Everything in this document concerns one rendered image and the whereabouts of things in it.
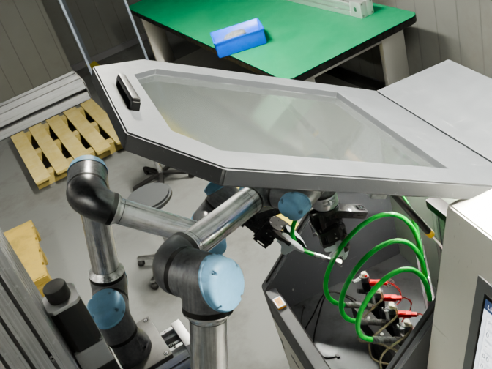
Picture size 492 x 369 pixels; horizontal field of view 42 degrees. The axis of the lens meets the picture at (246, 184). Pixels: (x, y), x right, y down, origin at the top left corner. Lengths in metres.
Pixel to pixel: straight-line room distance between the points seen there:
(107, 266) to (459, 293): 1.07
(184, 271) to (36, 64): 5.79
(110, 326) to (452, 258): 1.03
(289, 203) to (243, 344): 1.94
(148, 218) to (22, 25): 5.27
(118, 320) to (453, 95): 1.23
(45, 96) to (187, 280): 0.50
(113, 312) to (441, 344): 0.95
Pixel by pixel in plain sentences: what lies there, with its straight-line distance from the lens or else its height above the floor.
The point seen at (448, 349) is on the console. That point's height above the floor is 1.18.
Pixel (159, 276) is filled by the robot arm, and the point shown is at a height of 1.61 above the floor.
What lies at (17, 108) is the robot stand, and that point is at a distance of 1.43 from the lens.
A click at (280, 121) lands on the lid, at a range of 1.61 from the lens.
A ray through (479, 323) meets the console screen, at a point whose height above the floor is 1.34.
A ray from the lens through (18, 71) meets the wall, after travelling 7.05.
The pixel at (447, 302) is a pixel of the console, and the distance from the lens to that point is 1.64.
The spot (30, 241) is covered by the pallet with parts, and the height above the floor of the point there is 0.15.
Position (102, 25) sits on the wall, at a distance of 8.15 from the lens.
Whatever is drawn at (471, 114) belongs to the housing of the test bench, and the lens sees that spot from 1.95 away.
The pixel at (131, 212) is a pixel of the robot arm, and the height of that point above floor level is 1.55.
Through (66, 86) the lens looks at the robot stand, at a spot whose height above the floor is 2.03.
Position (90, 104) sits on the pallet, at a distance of 6.66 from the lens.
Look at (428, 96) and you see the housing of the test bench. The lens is 2.08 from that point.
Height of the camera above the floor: 2.49
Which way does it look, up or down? 32 degrees down
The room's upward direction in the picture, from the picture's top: 18 degrees counter-clockwise
